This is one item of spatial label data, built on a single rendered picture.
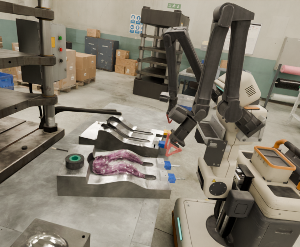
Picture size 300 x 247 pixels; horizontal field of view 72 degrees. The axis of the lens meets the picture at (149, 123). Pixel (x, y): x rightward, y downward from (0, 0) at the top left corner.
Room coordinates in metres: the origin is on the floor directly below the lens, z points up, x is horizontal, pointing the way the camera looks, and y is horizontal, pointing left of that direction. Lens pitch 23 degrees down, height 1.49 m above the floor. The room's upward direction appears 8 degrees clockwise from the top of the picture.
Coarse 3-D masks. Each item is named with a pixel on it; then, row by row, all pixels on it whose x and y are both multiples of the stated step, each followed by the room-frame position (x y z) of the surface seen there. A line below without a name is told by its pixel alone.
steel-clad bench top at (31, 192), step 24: (96, 120) 1.52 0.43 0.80; (144, 120) 1.67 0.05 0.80; (24, 168) 0.82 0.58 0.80; (48, 168) 0.85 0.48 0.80; (0, 192) 0.65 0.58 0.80; (24, 192) 0.67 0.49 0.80; (48, 192) 0.69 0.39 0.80; (0, 216) 0.54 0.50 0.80; (24, 216) 0.55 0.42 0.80; (48, 216) 0.57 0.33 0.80; (72, 216) 0.58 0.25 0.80; (96, 216) 0.60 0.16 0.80; (120, 216) 0.62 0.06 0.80; (144, 216) 0.64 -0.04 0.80; (0, 240) 0.45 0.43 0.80; (96, 240) 0.50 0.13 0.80; (120, 240) 0.51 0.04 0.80; (144, 240) 0.53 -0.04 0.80
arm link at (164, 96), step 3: (162, 93) 1.43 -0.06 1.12; (165, 93) 1.43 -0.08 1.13; (168, 93) 1.43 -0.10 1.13; (171, 93) 1.36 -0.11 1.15; (174, 93) 1.36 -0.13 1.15; (162, 96) 1.42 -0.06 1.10; (165, 96) 1.41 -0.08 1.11; (168, 96) 1.40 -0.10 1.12; (171, 96) 1.36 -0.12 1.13; (174, 96) 1.35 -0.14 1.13; (159, 99) 1.43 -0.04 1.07; (162, 99) 1.42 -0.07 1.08; (165, 99) 1.41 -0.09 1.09; (174, 99) 1.37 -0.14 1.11
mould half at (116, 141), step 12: (120, 120) 1.29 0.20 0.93; (84, 132) 1.17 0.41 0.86; (96, 132) 1.19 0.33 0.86; (108, 132) 1.09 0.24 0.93; (132, 132) 1.22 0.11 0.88; (156, 132) 1.27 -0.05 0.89; (84, 144) 1.11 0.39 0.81; (96, 144) 1.10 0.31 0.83; (108, 144) 1.09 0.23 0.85; (120, 144) 1.08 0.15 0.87; (132, 144) 1.07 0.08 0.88; (144, 144) 1.08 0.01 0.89; (156, 156) 1.05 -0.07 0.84
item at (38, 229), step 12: (36, 228) 0.46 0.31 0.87; (48, 228) 0.46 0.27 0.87; (60, 228) 0.47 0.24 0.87; (72, 228) 0.48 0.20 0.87; (24, 240) 0.41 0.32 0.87; (36, 240) 0.43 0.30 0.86; (48, 240) 0.44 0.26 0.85; (60, 240) 0.44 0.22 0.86; (72, 240) 0.44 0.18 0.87; (84, 240) 0.44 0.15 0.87
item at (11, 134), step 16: (0, 128) 1.19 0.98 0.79; (16, 128) 1.22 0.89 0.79; (32, 128) 1.25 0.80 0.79; (0, 144) 1.01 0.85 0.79; (16, 144) 1.04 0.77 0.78; (32, 144) 1.06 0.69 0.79; (48, 144) 1.14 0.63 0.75; (0, 160) 0.87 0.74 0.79; (16, 160) 0.89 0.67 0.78; (0, 176) 0.78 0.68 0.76
